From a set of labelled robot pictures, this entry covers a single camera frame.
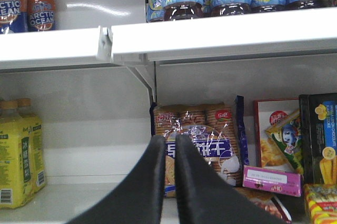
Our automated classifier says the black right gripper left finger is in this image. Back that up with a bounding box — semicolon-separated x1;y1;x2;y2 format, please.
68;136;165;223

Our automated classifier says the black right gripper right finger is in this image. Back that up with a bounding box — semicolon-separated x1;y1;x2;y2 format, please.
175;135;283;223

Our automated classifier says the purple small snack box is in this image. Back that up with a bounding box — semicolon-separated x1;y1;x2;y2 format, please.
243;165;302;197

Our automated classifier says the red maroon cookie packet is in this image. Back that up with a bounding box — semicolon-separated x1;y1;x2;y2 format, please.
234;187;292;223

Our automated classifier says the large clear biscuit bag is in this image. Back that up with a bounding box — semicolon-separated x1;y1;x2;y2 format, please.
150;103;243;198

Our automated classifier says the red framed snack box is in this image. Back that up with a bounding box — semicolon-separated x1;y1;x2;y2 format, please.
253;98;304;175

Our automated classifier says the yellow pear drink bottle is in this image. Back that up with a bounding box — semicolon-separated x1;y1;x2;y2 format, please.
17;98;46;194
1;101;34;209

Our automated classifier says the yellow striped biscuit packet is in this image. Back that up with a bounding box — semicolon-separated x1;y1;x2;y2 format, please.
303;184;336;224

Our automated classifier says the white store shelving unit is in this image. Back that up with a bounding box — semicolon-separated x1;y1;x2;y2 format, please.
1;0;336;223

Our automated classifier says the black lemon cookie box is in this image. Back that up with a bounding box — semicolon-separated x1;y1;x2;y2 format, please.
299;93;336;185

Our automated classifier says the orange arctic ocean bottle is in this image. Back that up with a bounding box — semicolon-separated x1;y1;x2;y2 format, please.
27;0;56;32
1;0;28;34

